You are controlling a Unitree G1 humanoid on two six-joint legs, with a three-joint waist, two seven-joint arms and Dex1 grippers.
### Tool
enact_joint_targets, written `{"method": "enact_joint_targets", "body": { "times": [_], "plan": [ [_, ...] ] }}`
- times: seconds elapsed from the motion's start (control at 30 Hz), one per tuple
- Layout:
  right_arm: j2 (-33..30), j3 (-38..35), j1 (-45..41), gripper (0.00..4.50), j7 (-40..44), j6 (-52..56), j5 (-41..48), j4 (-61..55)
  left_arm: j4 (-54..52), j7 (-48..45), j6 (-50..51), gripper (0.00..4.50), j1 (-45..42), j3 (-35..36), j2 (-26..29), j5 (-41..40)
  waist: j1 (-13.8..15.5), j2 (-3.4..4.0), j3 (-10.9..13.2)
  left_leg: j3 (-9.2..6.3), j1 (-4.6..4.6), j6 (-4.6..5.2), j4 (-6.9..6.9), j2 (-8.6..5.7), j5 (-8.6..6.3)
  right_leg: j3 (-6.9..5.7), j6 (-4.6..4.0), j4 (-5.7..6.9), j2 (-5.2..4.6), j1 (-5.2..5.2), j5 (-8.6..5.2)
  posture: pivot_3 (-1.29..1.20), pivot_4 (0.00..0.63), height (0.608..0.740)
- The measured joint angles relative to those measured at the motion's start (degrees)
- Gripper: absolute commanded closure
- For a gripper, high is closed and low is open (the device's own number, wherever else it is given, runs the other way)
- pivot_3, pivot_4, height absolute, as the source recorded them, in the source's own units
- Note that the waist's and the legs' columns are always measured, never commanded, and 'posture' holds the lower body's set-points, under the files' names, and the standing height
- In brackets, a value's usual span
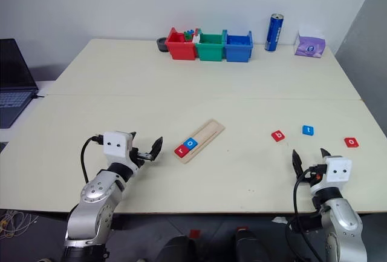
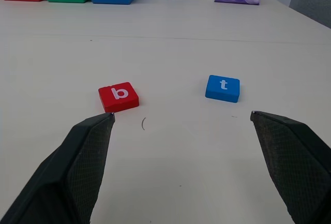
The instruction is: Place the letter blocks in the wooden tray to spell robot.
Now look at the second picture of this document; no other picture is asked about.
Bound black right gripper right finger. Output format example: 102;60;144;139
250;110;331;224

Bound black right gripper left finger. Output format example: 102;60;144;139
0;112;116;224

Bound red letter b tile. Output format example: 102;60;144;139
98;81;140;113

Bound blue letter t tile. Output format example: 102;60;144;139
205;74;240;103

